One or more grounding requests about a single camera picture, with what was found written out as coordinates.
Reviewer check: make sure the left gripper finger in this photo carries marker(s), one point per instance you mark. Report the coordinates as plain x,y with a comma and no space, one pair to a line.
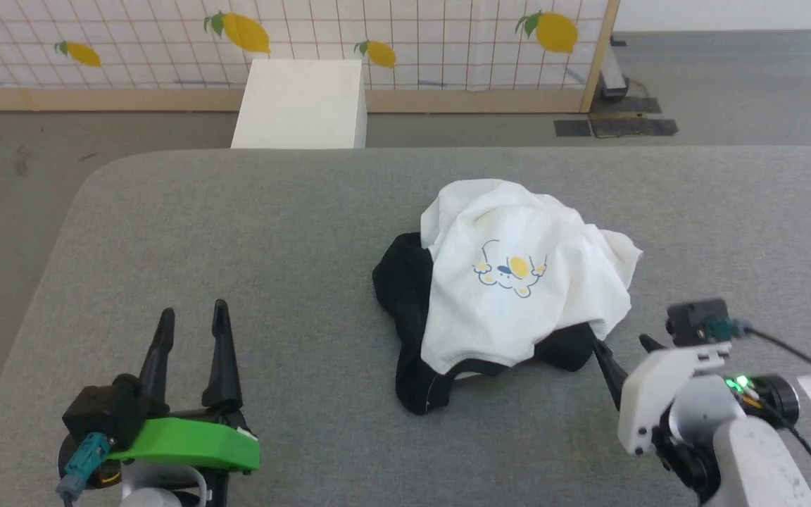
221,359
159,352

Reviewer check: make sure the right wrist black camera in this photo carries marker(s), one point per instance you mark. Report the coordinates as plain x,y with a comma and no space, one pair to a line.
694,320

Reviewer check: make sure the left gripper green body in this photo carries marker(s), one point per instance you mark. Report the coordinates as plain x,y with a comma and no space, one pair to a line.
194,443

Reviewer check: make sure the lemon-print grid partition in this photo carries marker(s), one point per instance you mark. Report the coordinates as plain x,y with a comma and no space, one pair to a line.
166,42

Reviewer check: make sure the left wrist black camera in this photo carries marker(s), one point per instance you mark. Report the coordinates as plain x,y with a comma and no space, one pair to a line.
106,408

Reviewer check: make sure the wrist black camera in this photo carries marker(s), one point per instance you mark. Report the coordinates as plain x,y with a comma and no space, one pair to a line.
694,320
106,408

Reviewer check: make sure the white rectangular box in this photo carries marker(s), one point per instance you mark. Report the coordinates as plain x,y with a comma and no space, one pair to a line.
300,105

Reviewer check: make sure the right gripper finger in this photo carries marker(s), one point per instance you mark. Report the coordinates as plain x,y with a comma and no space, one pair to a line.
652,345
613,377

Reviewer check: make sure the small black floor mat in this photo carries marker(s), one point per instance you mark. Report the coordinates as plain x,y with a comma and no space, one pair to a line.
573,128

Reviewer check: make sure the white and black T-shirt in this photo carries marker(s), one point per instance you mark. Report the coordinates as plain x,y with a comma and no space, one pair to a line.
511,310

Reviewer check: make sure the metal screen foot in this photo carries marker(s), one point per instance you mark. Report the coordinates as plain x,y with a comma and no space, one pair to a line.
613,70

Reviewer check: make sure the long black floor mat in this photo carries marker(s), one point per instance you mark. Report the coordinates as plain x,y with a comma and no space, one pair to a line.
634,127

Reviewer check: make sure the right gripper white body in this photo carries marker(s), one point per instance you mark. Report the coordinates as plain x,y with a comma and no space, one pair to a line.
652,394

